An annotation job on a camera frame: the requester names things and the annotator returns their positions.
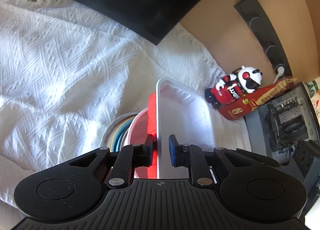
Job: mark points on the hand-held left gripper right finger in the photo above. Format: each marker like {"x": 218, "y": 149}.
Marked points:
{"x": 173, "y": 151}

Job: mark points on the white textured cloth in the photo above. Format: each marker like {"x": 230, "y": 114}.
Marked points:
{"x": 62, "y": 70}

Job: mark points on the grey wall socket strip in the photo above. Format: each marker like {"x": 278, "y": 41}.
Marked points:
{"x": 260, "y": 27}

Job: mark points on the panda figurine in red suit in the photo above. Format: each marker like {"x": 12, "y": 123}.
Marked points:
{"x": 230, "y": 90}

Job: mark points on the white computer case glass panel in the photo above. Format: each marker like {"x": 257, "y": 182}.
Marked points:
{"x": 282, "y": 120}

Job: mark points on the white conical bowl gold rim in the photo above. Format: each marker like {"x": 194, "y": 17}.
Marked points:
{"x": 116, "y": 136}

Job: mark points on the blue enamel bowl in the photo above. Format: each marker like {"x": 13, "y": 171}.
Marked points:
{"x": 123, "y": 133}

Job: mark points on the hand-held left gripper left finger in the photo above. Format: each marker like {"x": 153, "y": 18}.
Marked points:
{"x": 150, "y": 151}

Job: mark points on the red snack bag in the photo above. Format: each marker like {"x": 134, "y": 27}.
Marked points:
{"x": 250, "y": 108}

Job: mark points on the white power plug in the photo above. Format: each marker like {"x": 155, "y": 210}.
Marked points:
{"x": 280, "y": 71}

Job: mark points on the red and white rectangular tray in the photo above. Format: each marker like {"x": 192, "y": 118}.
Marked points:
{"x": 185, "y": 120}

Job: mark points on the white floral bowl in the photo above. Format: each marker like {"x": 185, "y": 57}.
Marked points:
{"x": 106, "y": 132}

